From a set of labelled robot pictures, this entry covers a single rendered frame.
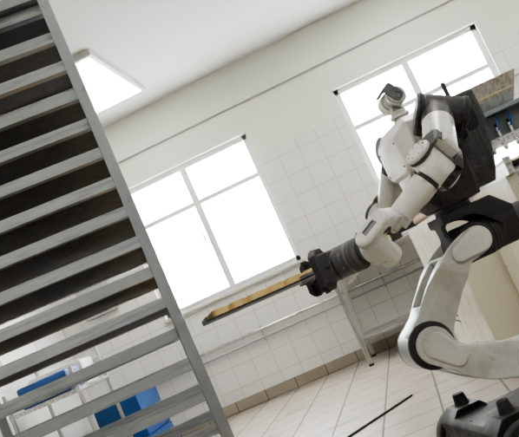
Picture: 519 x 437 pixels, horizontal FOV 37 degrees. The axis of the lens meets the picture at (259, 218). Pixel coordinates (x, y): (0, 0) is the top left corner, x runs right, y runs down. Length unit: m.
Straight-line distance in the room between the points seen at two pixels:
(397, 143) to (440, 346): 0.62
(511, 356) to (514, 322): 1.36
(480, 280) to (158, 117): 4.47
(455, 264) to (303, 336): 4.87
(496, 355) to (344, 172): 4.86
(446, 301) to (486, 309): 1.40
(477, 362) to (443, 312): 0.18
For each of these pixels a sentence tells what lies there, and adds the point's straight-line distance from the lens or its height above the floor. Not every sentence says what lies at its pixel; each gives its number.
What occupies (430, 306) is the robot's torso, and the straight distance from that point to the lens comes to 2.39.
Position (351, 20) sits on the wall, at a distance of 7.43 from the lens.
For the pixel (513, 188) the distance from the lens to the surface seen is 3.14.
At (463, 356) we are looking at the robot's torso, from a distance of 2.37.
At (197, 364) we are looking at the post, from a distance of 2.09.
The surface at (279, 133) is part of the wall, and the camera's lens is 7.27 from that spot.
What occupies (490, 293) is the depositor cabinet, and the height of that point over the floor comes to 0.39.
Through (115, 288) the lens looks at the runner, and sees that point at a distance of 2.13.
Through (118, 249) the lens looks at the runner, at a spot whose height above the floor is 1.05.
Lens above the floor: 0.73
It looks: 7 degrees up
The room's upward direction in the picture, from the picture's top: 24 degrees counter-clockwise
